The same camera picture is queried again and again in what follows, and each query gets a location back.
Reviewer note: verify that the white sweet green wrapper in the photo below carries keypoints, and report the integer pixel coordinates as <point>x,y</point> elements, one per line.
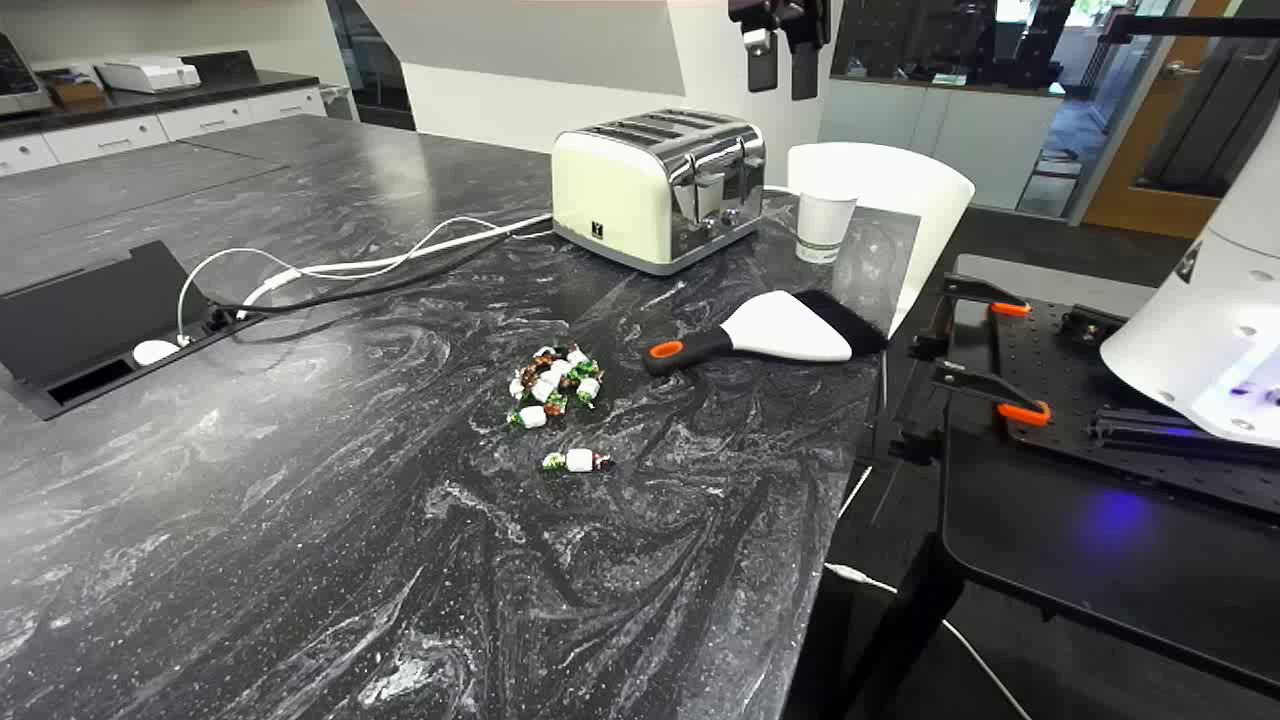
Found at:
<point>579,461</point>
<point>591,388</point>
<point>530,419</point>
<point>580,363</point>
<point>519,385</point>
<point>550,382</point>

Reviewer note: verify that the brown box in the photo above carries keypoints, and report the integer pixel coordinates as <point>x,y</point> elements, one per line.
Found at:
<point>72,90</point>

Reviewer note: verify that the white cabinet dark counter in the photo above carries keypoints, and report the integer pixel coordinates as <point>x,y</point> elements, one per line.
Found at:
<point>123,124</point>

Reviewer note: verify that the white plug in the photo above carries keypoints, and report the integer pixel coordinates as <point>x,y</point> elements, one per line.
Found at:
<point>153,353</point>

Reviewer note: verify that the white printer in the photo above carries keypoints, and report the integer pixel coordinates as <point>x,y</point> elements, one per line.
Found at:
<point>146,75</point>

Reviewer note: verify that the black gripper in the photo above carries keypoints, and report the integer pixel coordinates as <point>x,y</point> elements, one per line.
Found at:
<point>784,19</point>

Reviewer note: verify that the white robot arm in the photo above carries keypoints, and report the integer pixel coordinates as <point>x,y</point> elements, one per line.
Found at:
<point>1206,332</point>

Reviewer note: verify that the white paper cup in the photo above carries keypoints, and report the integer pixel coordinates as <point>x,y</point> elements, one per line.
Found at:
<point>821,225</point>

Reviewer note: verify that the orange brown wrapped sweet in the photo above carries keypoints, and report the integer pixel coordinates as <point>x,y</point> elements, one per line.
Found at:
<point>557,405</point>

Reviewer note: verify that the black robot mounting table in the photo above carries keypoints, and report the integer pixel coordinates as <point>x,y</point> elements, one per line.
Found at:
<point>1104,563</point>

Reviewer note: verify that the grey square board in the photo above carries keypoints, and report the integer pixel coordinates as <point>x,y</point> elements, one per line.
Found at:
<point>873,272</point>

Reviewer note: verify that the black office device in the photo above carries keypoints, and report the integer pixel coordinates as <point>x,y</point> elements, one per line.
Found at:
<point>222,64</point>

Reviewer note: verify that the black recessed socket box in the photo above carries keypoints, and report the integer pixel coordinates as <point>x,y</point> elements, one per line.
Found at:
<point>92,322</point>

